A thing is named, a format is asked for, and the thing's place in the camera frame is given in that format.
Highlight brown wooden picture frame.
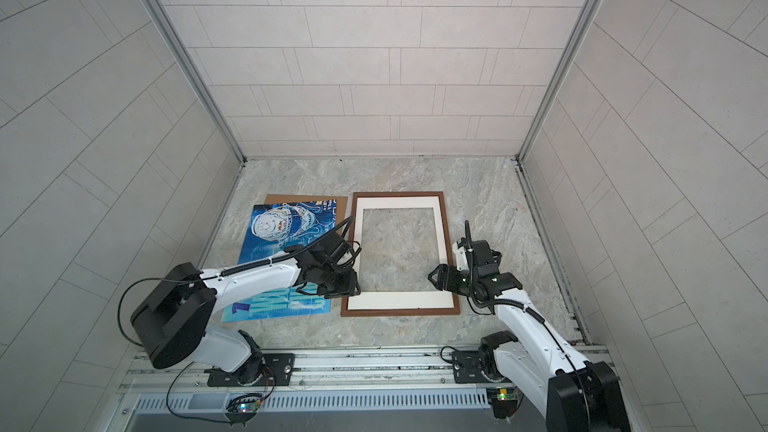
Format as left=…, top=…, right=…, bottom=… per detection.
left=341, top=191, right=460, bottom=317

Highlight blue poster photo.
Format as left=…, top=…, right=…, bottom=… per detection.
left=222, top=200, right=337, bottom=323

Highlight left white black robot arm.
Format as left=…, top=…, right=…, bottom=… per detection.
left=130, top=217, right=361, bottom=374

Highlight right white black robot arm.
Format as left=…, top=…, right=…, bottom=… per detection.
left=428, top=237, right=631, bottom=431

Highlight brown cardboard backing board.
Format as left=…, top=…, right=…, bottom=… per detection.
left=263, top=194, right=348, bottom=224

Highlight right controller circuit board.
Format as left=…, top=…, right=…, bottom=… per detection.
left=486, top=387, right=524, bottom=421

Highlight controller circuit board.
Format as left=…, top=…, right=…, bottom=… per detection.
left=486, top=387, right=524, bottom=421
left=225, top=393, right=263, bottom=424

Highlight left controller circuit board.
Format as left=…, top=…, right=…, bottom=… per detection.
left=225, top=393, right=263, bottom=424

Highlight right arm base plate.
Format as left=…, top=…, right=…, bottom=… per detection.
left=451, top=349, right=501, bottom=384

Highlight aluminium mounting rail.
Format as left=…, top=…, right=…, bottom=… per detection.
left=119, top=344, right=622, bottom=397

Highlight right corner aluminium post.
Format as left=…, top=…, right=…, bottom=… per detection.
left=517, top=0, right=602, bottom=165

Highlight corner aluminium post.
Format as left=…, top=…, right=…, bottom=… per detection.
left=141, top=0, right=247, bottom=165
left=517, top=0, right=602, bottom=165

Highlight left corner aluminium post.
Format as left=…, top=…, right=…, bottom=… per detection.
left=141, top=0, right=247, bottom=165

